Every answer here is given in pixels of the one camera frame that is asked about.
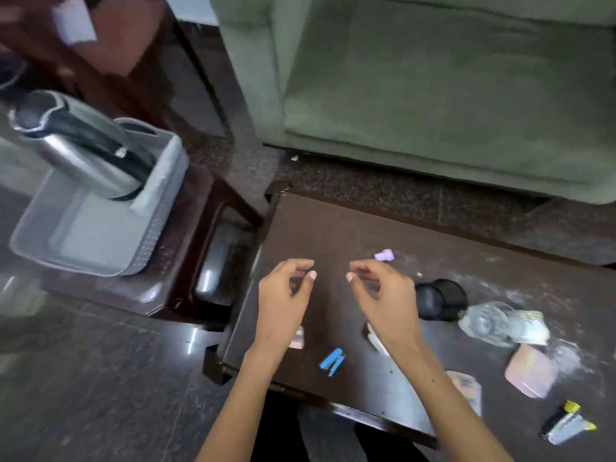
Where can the person's right hand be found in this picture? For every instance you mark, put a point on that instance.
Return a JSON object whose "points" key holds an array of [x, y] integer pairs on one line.
{"points": [[392, 307]]}

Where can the person's left hand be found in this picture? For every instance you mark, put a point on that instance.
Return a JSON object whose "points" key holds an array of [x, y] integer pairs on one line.
{"points": [[279, 307]]}

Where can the person's left thumb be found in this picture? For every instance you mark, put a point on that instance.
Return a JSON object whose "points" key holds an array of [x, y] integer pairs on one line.
{"points": [[308, 286]]}

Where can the person's right thumb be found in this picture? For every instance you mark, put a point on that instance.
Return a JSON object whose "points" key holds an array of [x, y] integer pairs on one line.
{"points": [[357, 285]]}

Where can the person's right forearm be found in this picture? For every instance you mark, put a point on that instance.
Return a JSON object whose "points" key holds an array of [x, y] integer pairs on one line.
{"points": [[447, 408]]}

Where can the person's left forearm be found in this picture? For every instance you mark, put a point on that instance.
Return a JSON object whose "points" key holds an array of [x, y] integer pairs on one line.
{"points": [[238, 408]]}

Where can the small purple eraser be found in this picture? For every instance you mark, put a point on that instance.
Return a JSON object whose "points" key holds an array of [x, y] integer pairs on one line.
{"points": [[384, 255]]}

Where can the small pink paper piece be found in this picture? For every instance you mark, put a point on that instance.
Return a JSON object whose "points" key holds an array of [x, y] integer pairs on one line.
{"points": [[298, 338]]}

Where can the white folded paper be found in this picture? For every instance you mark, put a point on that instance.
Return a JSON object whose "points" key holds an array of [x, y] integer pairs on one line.
{"points": [[375, 339]]}

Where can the blue stapler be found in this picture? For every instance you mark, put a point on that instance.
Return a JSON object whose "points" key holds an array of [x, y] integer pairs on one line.
{"points": [[332, 361]]}

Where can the black round container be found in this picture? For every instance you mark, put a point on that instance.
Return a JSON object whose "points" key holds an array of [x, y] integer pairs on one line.
{"points": [[440, 300]]}

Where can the dark wooden side table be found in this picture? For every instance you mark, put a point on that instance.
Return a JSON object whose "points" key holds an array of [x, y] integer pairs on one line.
{"points": [[192, 254]]}

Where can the crushed clear plastic bottle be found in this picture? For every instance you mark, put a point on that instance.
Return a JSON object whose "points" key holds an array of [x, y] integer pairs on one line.
{"points": [[500, 324]]}

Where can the pale printed packet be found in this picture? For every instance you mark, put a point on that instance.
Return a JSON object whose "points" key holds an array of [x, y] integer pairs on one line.
{"points": [[469, 388]]}

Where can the person's dark trousers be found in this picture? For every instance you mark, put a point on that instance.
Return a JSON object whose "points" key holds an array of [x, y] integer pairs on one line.
{"points": [[332, 437]]}

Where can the pink square box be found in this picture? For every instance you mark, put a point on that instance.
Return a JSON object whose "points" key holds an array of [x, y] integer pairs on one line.
{"points": [[531, 370]]}

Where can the green fabric sofa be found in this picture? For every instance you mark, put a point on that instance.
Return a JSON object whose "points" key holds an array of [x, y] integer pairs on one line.
{"points": [[433, 91]]}

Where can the grey plastic basket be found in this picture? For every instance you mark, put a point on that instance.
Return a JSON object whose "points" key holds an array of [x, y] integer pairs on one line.
{"points": [[96, 226]]}

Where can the silver tube with yellow cap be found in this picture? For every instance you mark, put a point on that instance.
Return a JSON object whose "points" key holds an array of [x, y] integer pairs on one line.
{"points": [[565, 424]]}

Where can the steel electric kettle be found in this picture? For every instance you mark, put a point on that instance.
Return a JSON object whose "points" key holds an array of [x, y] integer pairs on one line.
{"points": [[82, 139]]}

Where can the white paper card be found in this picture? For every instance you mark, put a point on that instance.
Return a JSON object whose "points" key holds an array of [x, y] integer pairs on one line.
{"points": [[74, 20]]}

